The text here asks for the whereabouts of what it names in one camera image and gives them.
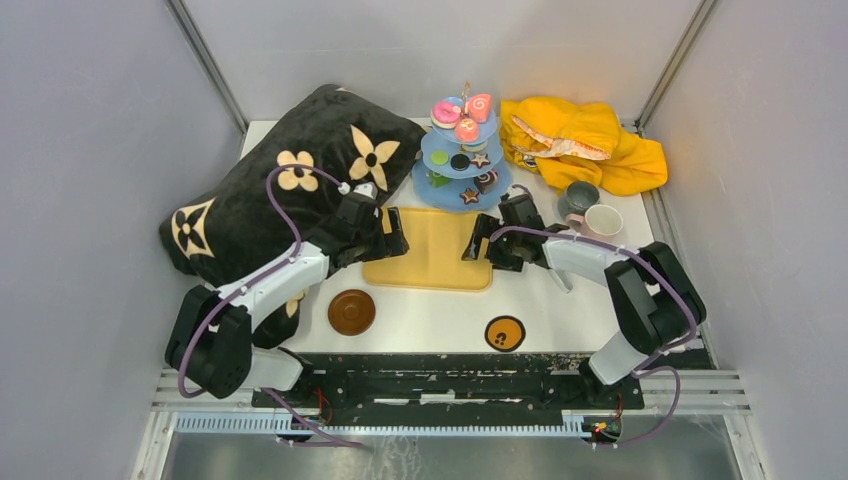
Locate blue three-tier cake stand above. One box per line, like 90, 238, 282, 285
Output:
412, 82, 513, 212

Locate black sandwich cookie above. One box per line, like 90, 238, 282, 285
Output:
450, 154, 470, 171

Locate star cookie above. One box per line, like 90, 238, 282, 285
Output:
470, 152, 491, 169
459, 188, 480, 205

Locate yellow garment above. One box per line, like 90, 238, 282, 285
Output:
499, 96, 669, 196

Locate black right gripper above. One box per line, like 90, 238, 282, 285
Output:
463, 212, 524, 272

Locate metal serving tongs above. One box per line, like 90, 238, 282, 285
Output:
549, 268, 574, 294

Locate green swirl roll cake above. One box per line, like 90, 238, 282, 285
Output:
427, 171, 452, 188

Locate yellow serving tray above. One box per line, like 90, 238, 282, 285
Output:
363, 207, 493, 292

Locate yellow black round coaster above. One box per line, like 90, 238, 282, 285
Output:
484, 315, 527, 353

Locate pink frosted donut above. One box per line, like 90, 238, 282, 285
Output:
430, 100, 465, 130

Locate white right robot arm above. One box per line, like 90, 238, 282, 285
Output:
461, 193, 707, 408

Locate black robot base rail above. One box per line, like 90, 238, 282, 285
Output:
280, 353, 645, 427

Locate brown round coaster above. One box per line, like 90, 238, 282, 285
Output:
327, 289, 376, 336

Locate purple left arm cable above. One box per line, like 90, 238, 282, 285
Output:
176, 164, 352, 401

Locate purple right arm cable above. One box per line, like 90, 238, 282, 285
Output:
488, 184, 700, 448

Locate black floral plush pillow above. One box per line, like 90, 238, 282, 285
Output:
158, 84, 429, 351

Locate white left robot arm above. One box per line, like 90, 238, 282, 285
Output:
165, 192, 409, 407

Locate pink round candy cake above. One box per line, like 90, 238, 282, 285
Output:
453, 116, 480, 144

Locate grey mug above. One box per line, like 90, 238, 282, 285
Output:
557, 181, 600, 219

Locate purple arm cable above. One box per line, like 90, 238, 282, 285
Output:
176, 164, 352, 401
488, 184, 700, 448

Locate salmon swirl cake slice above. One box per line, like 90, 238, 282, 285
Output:
464, 93, 492, 124

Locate green macaron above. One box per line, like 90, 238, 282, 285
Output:
429, 150, 450, 166

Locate pink mug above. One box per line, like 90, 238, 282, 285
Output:
565, 204, 624, 241

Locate chocolate swirl roll cake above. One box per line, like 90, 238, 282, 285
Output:
473, 169, 499, 195

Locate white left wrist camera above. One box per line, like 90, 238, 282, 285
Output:
346, 182, 378, 204

